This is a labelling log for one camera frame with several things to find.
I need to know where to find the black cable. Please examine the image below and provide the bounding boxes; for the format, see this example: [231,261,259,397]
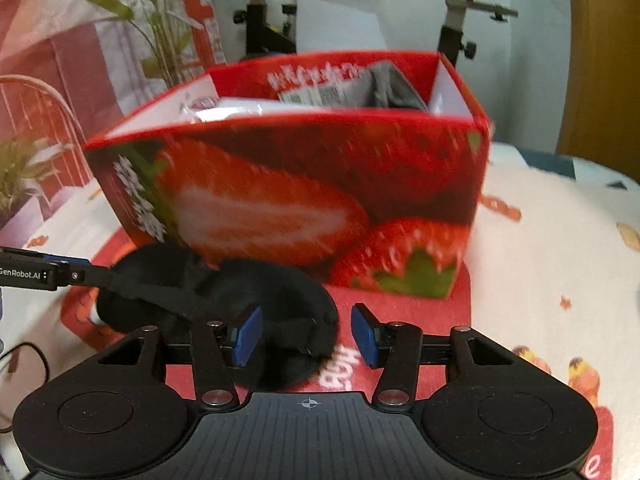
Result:
[0,342,51,433]

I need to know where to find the grey sock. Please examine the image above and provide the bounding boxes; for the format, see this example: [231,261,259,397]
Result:
[367,61,430,111]

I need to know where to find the white board sheet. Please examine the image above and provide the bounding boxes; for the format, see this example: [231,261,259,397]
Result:
[296,0,388,56]

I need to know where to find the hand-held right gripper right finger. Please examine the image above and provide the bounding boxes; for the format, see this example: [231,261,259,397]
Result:
[351,302,518,408]

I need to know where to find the red plastic bag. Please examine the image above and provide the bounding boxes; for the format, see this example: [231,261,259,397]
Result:
[60,232,473,403]

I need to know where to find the black exercise bike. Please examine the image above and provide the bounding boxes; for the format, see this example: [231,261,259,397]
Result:
[205,0,518,68]

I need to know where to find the black sock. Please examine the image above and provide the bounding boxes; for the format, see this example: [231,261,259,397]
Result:
[95,244,341,391]

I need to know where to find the pink printed backdrop cloth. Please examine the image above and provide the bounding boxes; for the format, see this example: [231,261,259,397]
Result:
[0,0,228,246]

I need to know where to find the wooden door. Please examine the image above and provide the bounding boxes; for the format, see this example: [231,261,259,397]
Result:
[555,0,640,186]

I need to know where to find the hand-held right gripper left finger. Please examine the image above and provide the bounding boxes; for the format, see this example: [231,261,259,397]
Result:
[95,305,264,408]

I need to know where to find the red strawberry print box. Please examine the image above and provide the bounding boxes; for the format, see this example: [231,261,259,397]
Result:
[84,50,493,300]

